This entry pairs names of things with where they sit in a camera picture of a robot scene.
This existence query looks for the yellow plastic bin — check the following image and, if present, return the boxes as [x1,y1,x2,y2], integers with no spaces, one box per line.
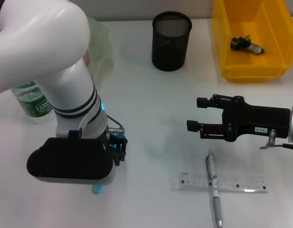
[211,0,293,83]

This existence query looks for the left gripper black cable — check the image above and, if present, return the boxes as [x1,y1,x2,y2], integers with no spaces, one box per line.
[105,114,127,134]

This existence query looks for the green plastic wrapper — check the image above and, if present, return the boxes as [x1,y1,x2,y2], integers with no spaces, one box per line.
[230,34,266,56]

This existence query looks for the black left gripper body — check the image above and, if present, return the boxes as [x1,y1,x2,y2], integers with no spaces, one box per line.
[103,133,117,167]

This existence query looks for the clear green-label water bottle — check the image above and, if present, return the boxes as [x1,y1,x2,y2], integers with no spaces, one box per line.
[10,80,57,124]

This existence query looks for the black mesh pen holder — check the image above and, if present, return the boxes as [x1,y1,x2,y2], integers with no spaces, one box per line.
[151,11,193,71]

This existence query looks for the green wavy glass fruit plate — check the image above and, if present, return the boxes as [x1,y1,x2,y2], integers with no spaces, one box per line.
[84,16,113,80]

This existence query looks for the transparent plastic ruler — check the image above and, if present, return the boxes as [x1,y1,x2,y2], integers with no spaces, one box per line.
[171,172,268,193]

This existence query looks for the silver white pen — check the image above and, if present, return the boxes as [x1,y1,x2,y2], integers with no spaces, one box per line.
[205,148,225,228]

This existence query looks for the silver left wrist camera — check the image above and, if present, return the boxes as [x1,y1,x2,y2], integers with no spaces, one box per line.
[26,137,114,186]

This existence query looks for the blue capped scissors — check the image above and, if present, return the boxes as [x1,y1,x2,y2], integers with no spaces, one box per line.
[92,134,126,195]

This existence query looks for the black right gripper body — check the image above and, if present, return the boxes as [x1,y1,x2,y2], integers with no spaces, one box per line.
[221,95,292,143]

